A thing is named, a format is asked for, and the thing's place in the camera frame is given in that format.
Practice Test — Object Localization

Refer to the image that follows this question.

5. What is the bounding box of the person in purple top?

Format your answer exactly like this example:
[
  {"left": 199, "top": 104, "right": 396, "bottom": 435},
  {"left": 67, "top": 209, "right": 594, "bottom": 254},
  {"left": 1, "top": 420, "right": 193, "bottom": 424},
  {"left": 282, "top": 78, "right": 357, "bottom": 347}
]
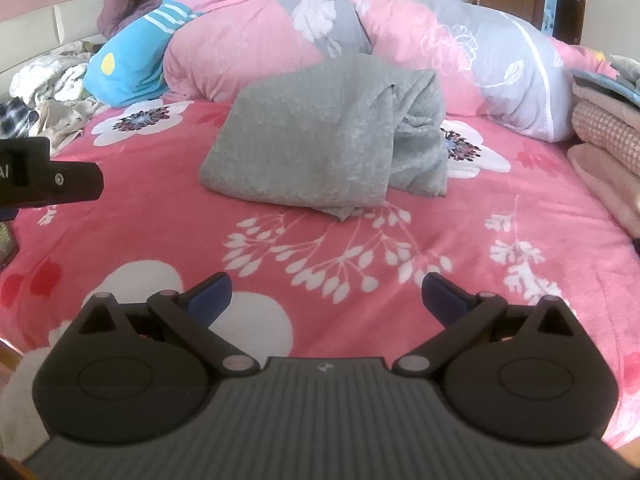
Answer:
[{"left": 96, "top": 0, "right": 173, "bottom": 41}]

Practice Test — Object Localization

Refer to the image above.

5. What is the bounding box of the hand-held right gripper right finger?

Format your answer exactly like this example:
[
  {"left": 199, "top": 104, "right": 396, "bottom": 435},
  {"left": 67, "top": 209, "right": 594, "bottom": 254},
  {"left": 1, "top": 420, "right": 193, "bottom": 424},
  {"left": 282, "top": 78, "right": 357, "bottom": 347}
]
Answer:
[{"left": 392, "top": 272, "right": 577, "bottom": 378}]

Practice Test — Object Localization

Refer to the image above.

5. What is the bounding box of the beige folded blanket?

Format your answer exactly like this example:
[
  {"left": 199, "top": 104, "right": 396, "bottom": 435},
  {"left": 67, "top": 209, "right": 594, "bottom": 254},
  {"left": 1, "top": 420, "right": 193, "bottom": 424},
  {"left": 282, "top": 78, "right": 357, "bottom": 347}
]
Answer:
[{"left": 567, "top": 144, "right": 640, "bottom": 238}]

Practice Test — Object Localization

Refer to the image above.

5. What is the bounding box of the grey hoodie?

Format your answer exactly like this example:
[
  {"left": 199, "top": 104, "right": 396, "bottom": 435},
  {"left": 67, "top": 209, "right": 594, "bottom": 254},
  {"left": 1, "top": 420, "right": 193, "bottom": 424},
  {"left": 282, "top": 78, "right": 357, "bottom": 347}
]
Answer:
[{"left": 198, "top": 52, "right": 449, "bottom": 222}]

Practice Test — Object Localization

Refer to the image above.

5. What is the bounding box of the navy white plaid shirt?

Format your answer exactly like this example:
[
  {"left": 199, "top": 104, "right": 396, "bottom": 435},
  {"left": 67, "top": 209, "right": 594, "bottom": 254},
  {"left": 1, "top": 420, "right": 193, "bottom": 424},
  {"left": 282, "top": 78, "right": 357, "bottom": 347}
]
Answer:
[{"left": 0, "top": 99, "right": 40, "bottom": 138}]

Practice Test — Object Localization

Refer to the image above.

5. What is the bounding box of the blue grey folded cloth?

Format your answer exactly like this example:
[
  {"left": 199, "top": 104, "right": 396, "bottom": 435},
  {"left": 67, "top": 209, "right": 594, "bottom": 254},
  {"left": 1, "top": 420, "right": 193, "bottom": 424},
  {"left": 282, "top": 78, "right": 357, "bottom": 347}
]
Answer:
[{"left": 572, "top": 55, "right": 640, "bottom": 106}]

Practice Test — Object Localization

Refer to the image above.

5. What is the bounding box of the blue pillow with yellow dot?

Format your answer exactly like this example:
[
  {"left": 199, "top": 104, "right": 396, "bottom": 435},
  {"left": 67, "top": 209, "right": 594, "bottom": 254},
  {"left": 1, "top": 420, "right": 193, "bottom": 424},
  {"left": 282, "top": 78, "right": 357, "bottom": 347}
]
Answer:
[{"left": 84, "top": 0, "right": 281, "bottom": 108}]

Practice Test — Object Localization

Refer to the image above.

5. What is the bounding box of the white fleece blanket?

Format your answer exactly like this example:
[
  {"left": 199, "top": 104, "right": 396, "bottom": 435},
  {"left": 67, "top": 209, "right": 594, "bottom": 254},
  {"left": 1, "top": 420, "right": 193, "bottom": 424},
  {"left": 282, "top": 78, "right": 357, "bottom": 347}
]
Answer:
[{"left": 10, "top": 40, "right": 101, "bottom": 106}]

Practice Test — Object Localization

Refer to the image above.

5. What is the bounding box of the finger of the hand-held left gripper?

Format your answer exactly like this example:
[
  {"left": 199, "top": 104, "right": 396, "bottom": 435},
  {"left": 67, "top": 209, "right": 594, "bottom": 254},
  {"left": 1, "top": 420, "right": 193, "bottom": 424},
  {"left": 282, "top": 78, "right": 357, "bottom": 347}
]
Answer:
[{"left": 50, "top": 161, "right": 104, "bottom": 204}]

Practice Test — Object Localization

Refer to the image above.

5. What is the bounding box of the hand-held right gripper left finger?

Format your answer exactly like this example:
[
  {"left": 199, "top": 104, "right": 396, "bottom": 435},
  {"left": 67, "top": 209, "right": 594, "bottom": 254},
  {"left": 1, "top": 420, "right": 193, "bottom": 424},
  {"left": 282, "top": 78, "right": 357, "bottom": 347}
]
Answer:
[{"left": 75, "top": 272, "right": 259, "bottom": 378}]

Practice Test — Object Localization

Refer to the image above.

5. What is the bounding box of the pink grey floral duvet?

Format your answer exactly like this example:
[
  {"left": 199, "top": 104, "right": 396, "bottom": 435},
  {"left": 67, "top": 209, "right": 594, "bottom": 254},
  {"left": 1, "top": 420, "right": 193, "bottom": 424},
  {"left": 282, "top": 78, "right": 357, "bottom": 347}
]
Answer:
[{"left": 162, "top": 0, "right": 618, "bottom": 143}]

